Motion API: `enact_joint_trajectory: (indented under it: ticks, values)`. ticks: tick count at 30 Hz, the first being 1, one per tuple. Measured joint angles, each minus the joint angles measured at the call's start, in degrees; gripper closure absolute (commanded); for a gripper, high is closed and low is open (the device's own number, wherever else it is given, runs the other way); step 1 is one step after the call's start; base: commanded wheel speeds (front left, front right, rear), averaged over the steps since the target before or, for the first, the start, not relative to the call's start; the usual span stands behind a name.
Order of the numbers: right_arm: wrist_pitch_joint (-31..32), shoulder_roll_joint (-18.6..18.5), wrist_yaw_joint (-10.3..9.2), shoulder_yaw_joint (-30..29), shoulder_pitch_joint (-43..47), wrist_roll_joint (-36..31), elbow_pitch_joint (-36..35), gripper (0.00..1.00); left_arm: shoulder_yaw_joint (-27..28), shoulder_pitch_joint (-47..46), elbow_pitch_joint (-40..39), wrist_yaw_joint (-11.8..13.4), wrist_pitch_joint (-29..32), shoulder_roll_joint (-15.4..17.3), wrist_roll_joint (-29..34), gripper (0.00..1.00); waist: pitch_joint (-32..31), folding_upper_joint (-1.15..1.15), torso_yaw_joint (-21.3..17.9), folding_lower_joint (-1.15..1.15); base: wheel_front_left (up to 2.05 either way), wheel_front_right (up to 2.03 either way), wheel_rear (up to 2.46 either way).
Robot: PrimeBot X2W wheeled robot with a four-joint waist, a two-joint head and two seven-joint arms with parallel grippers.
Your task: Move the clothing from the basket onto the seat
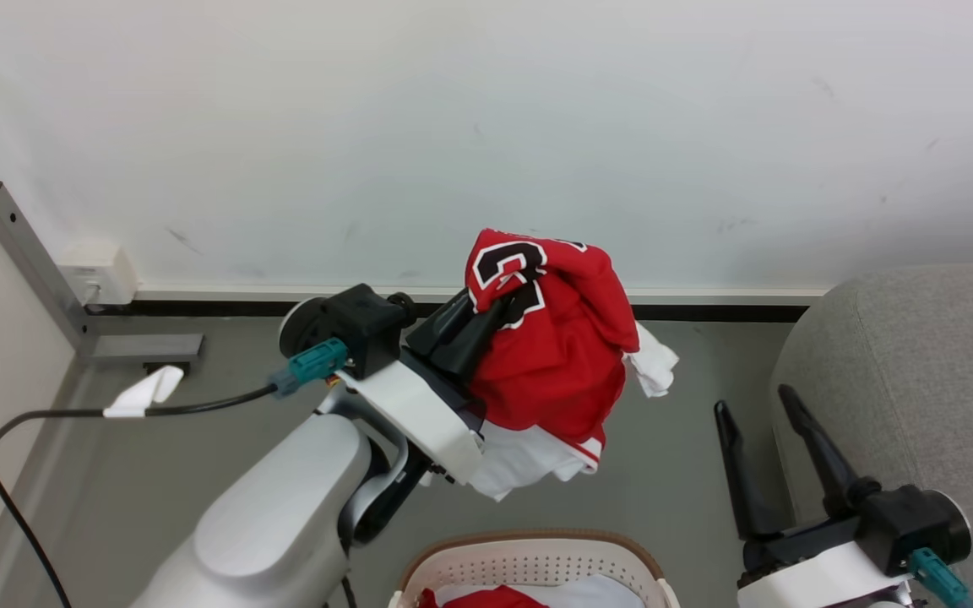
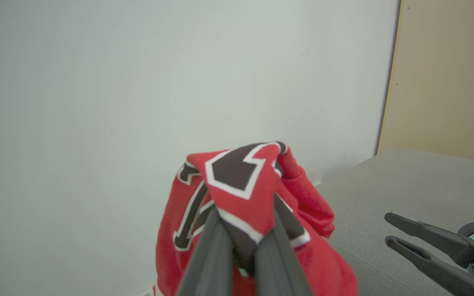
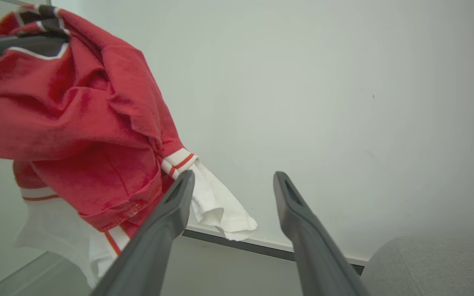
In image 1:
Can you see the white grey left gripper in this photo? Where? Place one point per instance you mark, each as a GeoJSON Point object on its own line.
{"type": "Point", "coordinates": [423, 414]}

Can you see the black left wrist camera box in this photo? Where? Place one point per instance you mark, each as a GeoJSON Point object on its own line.
{"type": "Point", "coordinates": [364, 325]}

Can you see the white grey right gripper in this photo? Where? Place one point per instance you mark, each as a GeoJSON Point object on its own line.
{"type": "Point", "coordinates": [816, 574]}

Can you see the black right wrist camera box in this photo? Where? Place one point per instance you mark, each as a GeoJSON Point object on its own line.
{"type": "Point", "coordinates": [913, 523]}

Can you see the red garment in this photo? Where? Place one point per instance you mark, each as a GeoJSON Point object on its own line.
{"type": "Point", "coordinates": [486, 599]}

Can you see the white laundry basket brown rim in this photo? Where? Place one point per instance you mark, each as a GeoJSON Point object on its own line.
{"type": "Point", "coordinates": [529, 557]}

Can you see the red white basketball jersey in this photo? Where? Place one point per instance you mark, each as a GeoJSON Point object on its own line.
{"type": "Point", "coordinates": [562, 355]}

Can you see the grey fabric sofa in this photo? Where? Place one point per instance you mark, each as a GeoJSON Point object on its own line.
{"type": "Point", "coordinates": [926, 380]}

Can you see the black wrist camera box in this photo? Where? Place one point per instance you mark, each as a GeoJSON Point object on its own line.
{"type": "Point", "coordinates": [913, 523]}
{"type": "Point", "coordinates": [364, 325]}

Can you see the white wall socket box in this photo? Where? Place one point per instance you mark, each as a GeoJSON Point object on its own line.
{"type": "Point", "coordinates": [102, 272]}

